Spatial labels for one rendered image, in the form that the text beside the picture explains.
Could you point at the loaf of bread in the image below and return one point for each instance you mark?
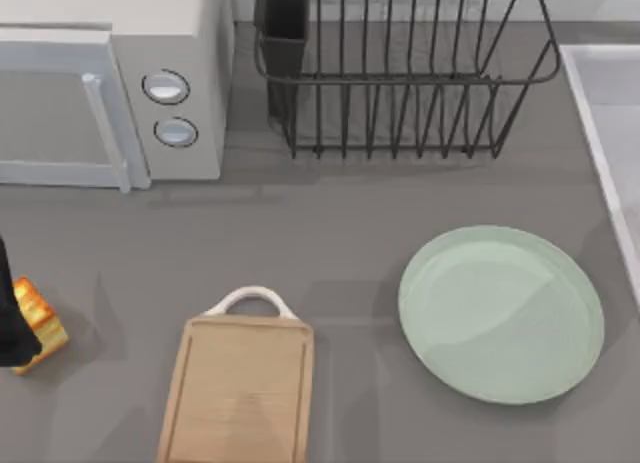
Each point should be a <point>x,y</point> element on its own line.
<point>42,323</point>

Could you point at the microwave door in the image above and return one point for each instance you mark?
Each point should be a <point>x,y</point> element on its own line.
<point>45,118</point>

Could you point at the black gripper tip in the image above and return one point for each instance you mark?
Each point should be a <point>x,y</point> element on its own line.
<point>12,323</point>

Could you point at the round microwave knob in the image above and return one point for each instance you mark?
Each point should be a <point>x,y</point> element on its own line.
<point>175,132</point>
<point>165,87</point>

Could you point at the pale microwave oven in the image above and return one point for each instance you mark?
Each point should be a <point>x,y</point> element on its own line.
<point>165,43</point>

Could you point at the black cutlery holder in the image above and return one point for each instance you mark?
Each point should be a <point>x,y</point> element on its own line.
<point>282,28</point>

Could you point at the wooden cutting board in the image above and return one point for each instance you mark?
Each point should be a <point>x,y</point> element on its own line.
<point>240,383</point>

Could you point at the pale green plate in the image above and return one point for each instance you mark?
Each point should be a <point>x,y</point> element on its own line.
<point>500,315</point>

